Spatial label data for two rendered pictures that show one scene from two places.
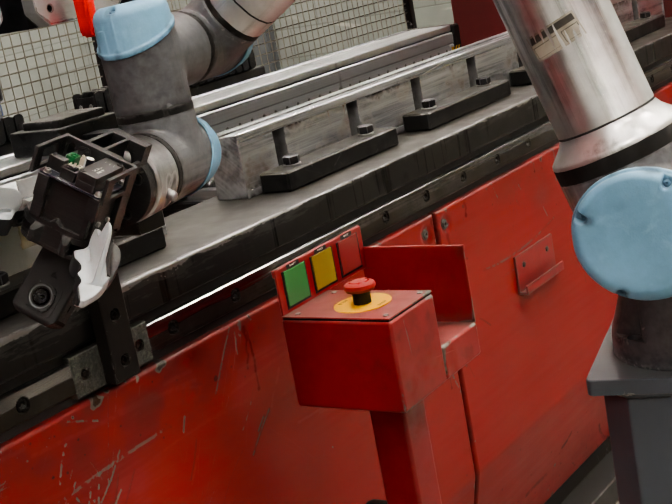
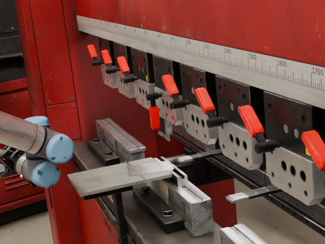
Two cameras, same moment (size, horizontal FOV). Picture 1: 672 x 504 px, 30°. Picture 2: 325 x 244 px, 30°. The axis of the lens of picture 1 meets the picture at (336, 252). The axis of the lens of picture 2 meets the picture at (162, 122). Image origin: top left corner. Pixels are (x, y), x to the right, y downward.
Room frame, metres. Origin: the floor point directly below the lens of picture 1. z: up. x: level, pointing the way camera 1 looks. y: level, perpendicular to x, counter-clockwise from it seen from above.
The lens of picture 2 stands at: (2.43, -1.00, 1.57)
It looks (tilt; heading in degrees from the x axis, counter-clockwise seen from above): 15 degrees down; 124
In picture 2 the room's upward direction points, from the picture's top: 6 degrees counter-clockwise
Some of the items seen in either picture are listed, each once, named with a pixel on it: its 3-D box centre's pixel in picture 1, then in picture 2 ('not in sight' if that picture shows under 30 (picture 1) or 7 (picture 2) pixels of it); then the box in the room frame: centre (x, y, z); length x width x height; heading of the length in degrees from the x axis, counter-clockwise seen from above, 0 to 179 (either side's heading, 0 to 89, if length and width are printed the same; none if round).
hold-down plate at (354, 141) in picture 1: (332, 158); not in sight; (1.92, -0.02, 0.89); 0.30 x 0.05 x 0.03; 142
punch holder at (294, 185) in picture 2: not in sight; (309, 142); (2.09, -0.08, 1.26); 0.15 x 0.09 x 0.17; 142
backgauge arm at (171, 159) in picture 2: not in sight; (224, 159); (1.35, 0.97, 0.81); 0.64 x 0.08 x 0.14; 52
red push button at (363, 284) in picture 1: (361, 294); not in sight; (1.48, -0.02, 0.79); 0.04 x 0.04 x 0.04
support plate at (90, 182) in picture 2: not in sight; (118, 175); (1.38, 0.28, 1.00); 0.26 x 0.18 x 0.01; 52
